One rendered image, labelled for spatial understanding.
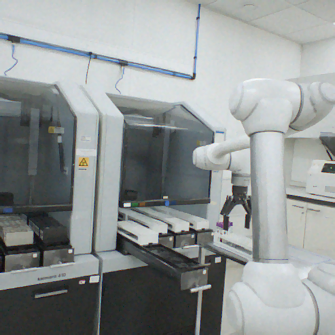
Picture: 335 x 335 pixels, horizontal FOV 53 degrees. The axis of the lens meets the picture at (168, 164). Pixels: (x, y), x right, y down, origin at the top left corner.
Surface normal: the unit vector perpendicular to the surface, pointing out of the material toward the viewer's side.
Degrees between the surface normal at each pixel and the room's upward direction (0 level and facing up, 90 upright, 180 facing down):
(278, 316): 73
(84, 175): 90
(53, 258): 90
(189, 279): 90
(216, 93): 90
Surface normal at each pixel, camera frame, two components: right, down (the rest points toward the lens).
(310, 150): -0.82, -0.03
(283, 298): 0.16, -0.22
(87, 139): 0.57, 0.08
